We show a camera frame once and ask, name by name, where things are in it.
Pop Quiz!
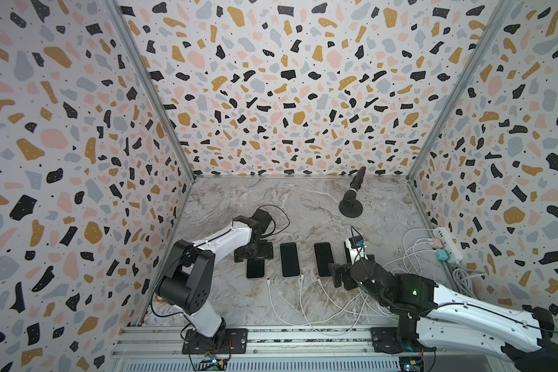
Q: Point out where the phone pink case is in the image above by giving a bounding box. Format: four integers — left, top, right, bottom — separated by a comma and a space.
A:
246, 259, 265, 279
314, 243, 334, 277

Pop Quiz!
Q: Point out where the white cable of phone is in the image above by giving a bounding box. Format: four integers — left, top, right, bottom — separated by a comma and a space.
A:
266, 277, 336, 327
364, 227, 447, 322
317, 276, 392, 322
298, 273, 368, 336

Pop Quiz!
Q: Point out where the black phone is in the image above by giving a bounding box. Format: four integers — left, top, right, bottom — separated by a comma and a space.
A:
343, 240, 353, 264

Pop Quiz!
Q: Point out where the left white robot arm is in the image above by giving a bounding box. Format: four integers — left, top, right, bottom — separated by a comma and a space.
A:
153, 209, 276, 343

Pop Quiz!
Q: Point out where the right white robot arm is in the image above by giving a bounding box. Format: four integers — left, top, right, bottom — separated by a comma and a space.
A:
329, 257, 558, 371

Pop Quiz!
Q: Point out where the black microphone on stand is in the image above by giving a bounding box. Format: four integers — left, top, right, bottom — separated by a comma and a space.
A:
339, 167, 366, 218

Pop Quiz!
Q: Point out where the pink charger plug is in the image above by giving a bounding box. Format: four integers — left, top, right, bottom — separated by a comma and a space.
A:
432, 238, 443, 249

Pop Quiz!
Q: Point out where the teal charger plug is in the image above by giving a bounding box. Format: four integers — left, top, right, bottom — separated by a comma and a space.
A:
435, 248, 450, 262

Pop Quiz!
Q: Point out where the white power strip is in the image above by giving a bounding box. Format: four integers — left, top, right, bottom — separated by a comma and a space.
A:
434, 227, 464, 263

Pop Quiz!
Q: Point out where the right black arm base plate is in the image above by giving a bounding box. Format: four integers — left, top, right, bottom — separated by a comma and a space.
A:
370, 327, 437, 355

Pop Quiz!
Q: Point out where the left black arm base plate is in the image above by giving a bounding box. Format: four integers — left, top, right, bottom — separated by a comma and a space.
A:
181, 328, 249, 355

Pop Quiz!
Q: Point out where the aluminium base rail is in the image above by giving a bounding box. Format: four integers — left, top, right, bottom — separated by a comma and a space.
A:
107, 325, 514, 371

